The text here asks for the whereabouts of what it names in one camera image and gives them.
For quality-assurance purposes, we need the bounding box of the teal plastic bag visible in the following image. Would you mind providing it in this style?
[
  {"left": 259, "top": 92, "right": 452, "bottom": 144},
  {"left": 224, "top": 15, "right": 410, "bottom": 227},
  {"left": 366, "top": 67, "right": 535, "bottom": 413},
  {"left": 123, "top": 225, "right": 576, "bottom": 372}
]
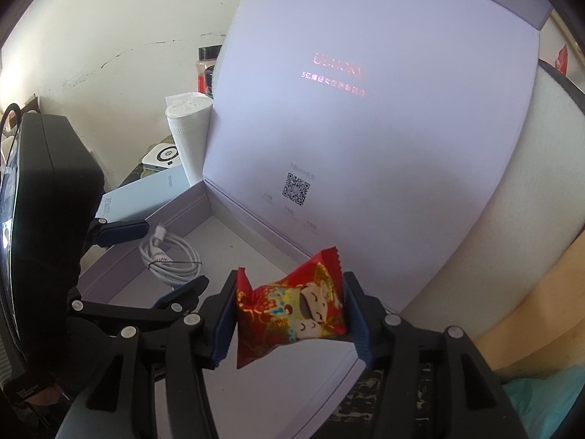
[{"left": 503, "top": 366, "right": 585, "bottom": 439}]

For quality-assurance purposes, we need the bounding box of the black cable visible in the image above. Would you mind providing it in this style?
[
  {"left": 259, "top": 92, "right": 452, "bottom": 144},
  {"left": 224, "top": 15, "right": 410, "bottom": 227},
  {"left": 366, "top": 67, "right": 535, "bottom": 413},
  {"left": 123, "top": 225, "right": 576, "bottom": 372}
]
[{"left": 0, "top": 103, "right": 21, "bottom": 137}]

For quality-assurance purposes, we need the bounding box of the red jar with black lid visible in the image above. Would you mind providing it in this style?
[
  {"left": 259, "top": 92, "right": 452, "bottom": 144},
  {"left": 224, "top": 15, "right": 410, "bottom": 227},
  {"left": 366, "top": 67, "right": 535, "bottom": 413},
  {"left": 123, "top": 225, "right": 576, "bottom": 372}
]
[{"left": 196, "top": 46, "right": 223, "bottom": 97}]

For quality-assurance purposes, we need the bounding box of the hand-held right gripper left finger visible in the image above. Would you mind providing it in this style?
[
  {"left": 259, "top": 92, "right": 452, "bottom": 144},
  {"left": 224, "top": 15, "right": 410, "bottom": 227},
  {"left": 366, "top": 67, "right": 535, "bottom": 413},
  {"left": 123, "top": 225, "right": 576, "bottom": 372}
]
[{"left": 55, "top": 270, "right": 241, "bottom": 439}]

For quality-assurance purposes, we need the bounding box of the red gold-print snack packet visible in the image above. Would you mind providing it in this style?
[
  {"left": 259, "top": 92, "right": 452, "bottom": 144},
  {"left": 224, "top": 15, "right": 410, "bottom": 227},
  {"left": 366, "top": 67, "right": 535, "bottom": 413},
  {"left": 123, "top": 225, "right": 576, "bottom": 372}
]
[{"left": 234, "top": 247, "right": 348, "bottom": 370}]

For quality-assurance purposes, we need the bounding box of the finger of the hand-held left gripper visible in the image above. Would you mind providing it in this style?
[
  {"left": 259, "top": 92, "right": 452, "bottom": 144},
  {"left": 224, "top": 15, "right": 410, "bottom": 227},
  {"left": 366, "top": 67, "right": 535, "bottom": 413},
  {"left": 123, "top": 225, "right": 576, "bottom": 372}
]
[
  {"left": 84, "top": 217, "right": 151, "bottom": 248},
  {"left": 66, "top": 274, "right": 211, "bottom": 335}
]

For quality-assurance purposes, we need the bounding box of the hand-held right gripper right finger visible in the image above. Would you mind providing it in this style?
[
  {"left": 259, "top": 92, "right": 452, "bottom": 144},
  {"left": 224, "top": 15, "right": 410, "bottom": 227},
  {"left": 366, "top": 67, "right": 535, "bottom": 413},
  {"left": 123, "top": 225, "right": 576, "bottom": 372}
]
[{"left": 343, "top": 271, "right": 518, "bottom": 439}]

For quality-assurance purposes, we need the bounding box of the white hinged gift box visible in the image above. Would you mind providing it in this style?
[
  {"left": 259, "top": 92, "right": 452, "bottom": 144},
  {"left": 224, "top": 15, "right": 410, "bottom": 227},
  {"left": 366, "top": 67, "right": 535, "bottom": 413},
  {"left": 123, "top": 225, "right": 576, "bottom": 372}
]
[{"left": 75, "top": 0, "right": 549, "bottom": 439}]

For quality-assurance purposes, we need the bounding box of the white cable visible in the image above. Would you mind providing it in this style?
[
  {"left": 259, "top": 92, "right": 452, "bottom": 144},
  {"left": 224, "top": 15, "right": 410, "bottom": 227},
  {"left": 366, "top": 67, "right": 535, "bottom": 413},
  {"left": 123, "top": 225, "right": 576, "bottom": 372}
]
[{"left": 138, "top": 224, "right": 204, "bottom": 284}]

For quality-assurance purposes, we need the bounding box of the white tissue roll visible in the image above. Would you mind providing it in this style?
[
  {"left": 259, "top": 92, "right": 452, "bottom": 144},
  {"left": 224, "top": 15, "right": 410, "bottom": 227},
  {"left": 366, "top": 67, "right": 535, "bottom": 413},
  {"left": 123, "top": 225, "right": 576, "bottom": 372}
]
[{"left": 165, "top": 93, "right": 215, "bottom": 188}]

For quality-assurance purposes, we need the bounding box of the white round-marked charger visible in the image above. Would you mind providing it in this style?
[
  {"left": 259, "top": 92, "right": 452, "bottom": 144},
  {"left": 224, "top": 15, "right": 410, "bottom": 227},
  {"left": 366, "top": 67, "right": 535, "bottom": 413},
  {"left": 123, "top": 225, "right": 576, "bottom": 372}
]
[{"left": 141, "top": 144, "right": 181, "bottom": 172}]

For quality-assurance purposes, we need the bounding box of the light blue power bank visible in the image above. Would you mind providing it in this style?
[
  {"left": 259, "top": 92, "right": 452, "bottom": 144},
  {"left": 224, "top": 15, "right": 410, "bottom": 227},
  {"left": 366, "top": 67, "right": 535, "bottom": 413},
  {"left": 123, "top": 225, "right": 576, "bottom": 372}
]
[{"left": 94, "top": 177, "right": 195, "bottom": 227}]

